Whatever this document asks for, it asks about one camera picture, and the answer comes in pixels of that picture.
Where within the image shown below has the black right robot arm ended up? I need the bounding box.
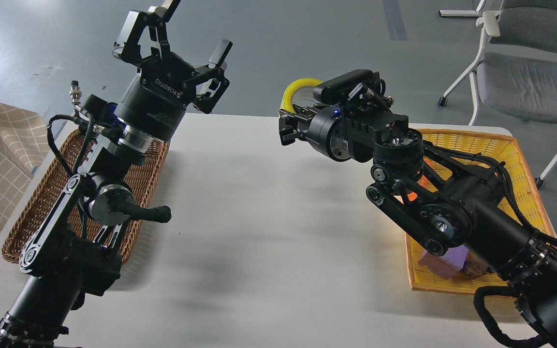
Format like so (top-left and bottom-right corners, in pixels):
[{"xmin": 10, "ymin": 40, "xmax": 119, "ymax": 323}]
[{"xmin": 278, "ymin": 69, "xmax": 557, "ymax": 348}]

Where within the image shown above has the brown toy ginger root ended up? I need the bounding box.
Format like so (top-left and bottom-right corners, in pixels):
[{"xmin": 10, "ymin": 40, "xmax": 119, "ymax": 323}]
[{"xmin": 461, "ymin": 259, "xmax": 489, "ymax": 280}]

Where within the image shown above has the orange toy carrot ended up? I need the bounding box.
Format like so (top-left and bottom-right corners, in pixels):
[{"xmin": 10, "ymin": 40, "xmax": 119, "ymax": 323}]
[{"xmin": 406, "ymin": 192, "xmax": 421, "ymax": 203}]

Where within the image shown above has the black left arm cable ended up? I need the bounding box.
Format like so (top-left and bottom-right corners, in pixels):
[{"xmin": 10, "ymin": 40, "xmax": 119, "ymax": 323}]
[{"xmin": 47, "ymin": 114, "xmax": 96, "ymax": 177}]

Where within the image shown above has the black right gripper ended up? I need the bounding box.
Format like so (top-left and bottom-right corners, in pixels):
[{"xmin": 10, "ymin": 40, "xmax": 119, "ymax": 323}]
[{"xmin": 278, "ymin": 105, "xmax": 351, "ymax": 161}]

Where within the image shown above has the grey office chair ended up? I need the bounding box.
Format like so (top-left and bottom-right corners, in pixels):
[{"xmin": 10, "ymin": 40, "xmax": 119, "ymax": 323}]
[{"xmin": 438, "ymin": 0, "xmax": 557, "ymax": 188}]

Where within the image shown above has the purple foam block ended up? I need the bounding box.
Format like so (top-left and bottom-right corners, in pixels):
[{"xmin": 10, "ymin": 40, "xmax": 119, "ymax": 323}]
[{"xmin": 418, "ymin": 246, "xmax": 469, "ymax": 279}]

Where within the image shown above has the yellow plastic basket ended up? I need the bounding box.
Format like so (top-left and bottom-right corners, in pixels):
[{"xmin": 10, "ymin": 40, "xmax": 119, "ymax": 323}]
[{"xmin": 405, "ymin": 126, "xmax": 557, "ymax": 295}]

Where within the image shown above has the brown wicker basket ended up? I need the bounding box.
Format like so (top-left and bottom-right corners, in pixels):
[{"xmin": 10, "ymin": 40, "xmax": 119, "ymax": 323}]
[{"xmin": 1, "ymin": 130, "xmax": 170, "ymax": 264}]

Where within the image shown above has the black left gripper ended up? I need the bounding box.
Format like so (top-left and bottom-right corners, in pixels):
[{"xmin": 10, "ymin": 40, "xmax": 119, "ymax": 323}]
[{"xmin": 112, "ymin": 0, "xmax": 234, "ymax": 142}]

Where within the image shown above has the yellow tape roll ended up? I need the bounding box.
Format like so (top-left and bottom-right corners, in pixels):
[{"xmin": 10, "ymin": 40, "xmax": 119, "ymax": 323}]
[{"xmin": 279, "ymin": 78, "xmax": 322, "ymax": 117}]

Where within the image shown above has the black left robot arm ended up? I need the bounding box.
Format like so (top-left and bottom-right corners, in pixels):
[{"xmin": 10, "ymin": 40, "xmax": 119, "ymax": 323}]
[{"xmin": 0, "ymin": 0, "xmax": 233, "ymax": 348}]

